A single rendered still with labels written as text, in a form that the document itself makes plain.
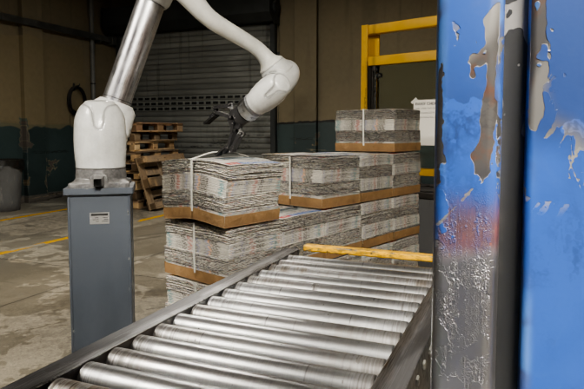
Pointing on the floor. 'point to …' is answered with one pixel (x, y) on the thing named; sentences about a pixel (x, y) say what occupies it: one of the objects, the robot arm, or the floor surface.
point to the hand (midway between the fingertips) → (213, 137)
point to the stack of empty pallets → (148, 151)
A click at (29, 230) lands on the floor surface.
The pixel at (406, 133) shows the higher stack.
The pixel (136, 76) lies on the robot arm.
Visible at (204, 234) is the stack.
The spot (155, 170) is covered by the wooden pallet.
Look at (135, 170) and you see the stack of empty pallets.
